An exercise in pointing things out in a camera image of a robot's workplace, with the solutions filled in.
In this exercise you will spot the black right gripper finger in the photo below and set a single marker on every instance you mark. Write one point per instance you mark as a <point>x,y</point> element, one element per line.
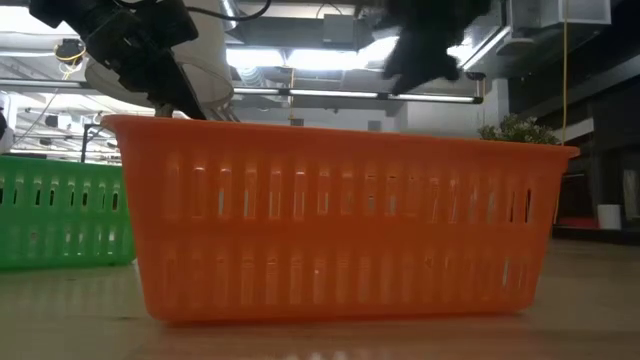
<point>407,62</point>
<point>442,62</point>

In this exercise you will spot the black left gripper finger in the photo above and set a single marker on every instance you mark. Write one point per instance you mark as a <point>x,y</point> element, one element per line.
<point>177,95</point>

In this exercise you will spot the white shade table lamp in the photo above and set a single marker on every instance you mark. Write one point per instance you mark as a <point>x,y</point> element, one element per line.
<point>210,60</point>

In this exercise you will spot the long ceiling tube light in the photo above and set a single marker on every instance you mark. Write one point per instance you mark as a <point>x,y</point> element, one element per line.
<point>350,94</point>

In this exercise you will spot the potted green plant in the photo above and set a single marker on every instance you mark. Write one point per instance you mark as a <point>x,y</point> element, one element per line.
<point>520,131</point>

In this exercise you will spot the green slotted plastic basket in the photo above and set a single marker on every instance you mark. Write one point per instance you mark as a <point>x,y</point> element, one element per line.
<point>60,215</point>

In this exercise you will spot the orange slotted plastic basket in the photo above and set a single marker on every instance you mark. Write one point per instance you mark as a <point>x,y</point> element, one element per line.
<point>340,225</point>

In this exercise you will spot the white waste bin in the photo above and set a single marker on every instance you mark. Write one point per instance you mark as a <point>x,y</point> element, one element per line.
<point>609,217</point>

